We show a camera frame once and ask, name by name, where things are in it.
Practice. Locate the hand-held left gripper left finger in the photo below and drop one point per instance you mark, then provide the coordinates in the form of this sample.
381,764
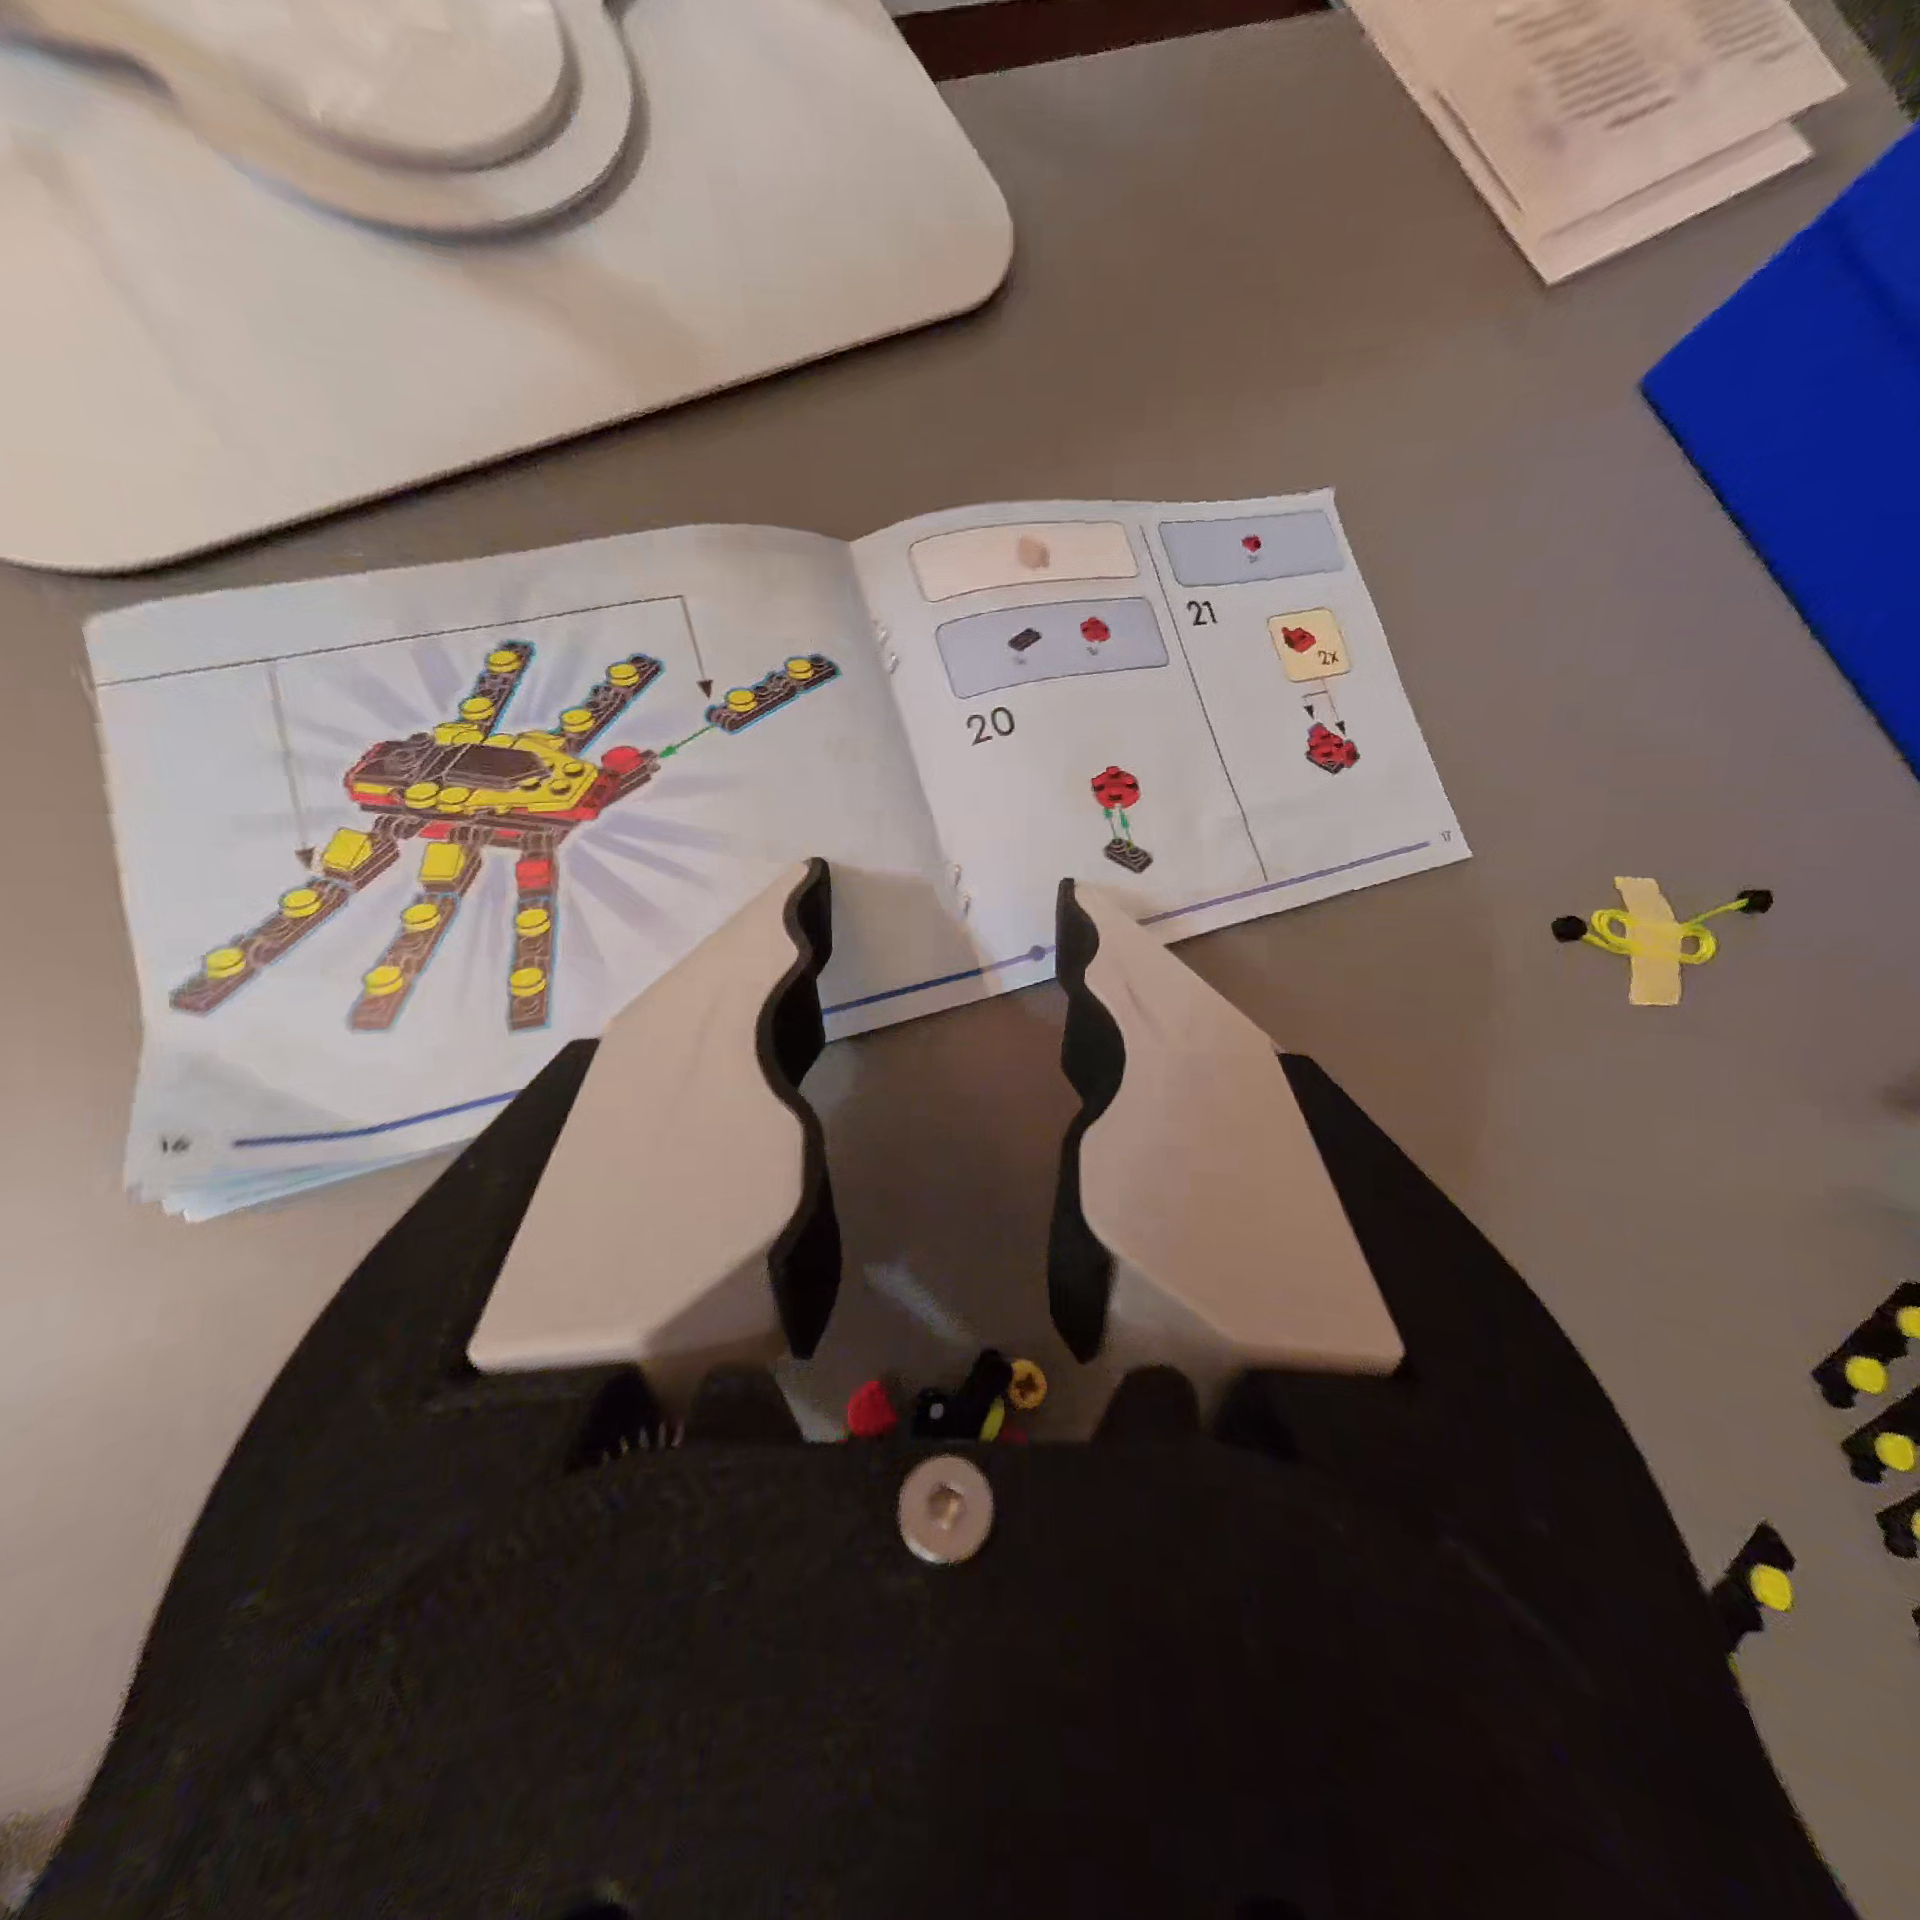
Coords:
661,1185

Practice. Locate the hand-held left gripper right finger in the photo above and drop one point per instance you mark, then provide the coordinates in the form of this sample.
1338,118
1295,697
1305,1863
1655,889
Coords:
1231,1202

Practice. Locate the pile of lego pieces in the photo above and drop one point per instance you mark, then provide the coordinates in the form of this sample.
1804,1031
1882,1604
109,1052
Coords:
869,1407

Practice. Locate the black lego strip yellow tiles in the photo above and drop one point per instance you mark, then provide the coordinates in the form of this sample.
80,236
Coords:
1905,1531
1896,1451
1773,1588

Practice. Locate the masking tape piece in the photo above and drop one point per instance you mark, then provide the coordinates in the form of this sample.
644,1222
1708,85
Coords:
1652,983

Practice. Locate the white instruction booklet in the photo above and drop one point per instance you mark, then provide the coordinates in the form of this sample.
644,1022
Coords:
600,676

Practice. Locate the white stand base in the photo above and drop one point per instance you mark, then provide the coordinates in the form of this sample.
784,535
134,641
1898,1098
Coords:
674,300

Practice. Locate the blue plastic bin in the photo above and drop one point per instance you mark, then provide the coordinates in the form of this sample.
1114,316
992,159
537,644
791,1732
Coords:
1816,451

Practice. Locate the stack of printed papers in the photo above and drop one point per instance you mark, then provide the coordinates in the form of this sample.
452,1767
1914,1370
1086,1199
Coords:
1622,106

